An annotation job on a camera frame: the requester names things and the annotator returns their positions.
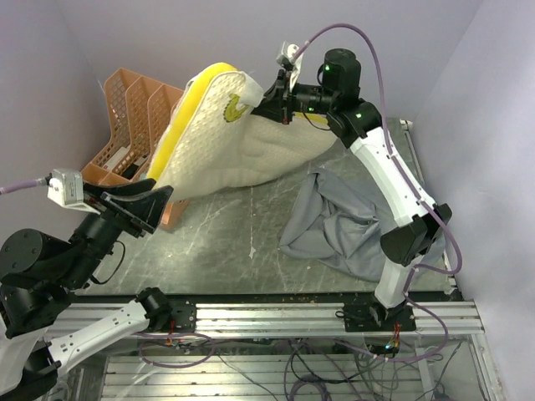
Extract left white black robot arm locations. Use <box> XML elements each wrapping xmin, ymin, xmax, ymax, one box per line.
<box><xmin>1</xmin><ymin>179</ymin><xmax>173</xmax><ymax>400</ymax></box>

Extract tangled cables under table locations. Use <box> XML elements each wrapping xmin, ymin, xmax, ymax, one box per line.
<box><xmin>137</xmin><ymin>333</ymin><xmax>465</xmax><ymax>401</ymax></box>

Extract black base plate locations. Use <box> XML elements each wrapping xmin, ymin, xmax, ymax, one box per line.
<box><xmin>335</xmin><ymin>302</ymin><xmax>416</xmax><ymax>332</ymax></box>
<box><xmin>146</xmin><ymin>303</ymin><xmax>196</xmax><ymax>333</ymax></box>

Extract aluminium mounting rail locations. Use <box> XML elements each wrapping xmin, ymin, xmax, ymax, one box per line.
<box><xmin>43</xmin><ymin>301</ymin><xmax>486</xmax><ymax>338</ymax></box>

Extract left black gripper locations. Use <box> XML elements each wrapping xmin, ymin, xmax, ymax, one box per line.
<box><xmin>58</xmin><ymin>176</ymin><xmax>175</xmax><ymax>287</ymax></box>

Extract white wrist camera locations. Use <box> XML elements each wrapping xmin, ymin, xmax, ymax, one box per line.
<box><xmin>276</xmin><ymin>41</ymin><xmax>303</xmax><ymax>89</ymax></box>
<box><xmin>47</xmin><ymin>169</ymin><xmax>85</xmax><ymax>211</ymax></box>

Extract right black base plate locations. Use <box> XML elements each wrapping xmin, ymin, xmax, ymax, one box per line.
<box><xmin>335</xmin><ymin>302</ymin><xmax>416</xmax><ymax>332</ymax></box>

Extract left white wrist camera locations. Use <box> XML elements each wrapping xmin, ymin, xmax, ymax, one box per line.
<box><xmin>47</xmin><ymin>169</ymin><xmax>85</xmax><ymax>211</ymax></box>

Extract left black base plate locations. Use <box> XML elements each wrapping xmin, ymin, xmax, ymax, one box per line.
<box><xmin>146</xmin><ymin>303</ymin><xmax>196</xmax><ymax>333</ymax></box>

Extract orange plastic file organizer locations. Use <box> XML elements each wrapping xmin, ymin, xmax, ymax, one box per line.
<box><xmin>80</xmin><ymin>68</ymin><xmax>190</xmax><ymax>231</ymax></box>

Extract cream yellow pillow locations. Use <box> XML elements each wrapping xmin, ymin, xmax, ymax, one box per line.
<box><xmin>147</xmin><ymin>63</ymin><xmax>336</xmax><ymax>202</ymax></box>

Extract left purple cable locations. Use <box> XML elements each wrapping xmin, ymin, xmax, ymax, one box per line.
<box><xmin>0</xmin><ymin>177</ymin><xmax>218</xmax><ymax>369</ymax></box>

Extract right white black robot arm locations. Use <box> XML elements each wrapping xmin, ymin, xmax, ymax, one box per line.
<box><xmin>253</xmin><ymin>43</ymin><xmax>452</xmax><ymax>331</ymax></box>

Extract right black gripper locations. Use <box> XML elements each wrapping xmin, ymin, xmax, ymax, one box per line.
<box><xmin>247</xmin><ymin>70</ymin><xmax>336</xmax><ymax>127</ymax></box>

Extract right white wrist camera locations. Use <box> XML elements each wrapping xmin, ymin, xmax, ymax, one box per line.
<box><xmin>276</xmin><ymin>41</ymin><xmax>303</xmax><ymax>89</ymax></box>

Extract grey pillowcase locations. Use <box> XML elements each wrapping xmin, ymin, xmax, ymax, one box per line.
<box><xmin>278</xmin><ymin>166</ymin><xmax>447</xmax><ymax>289</ymax></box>

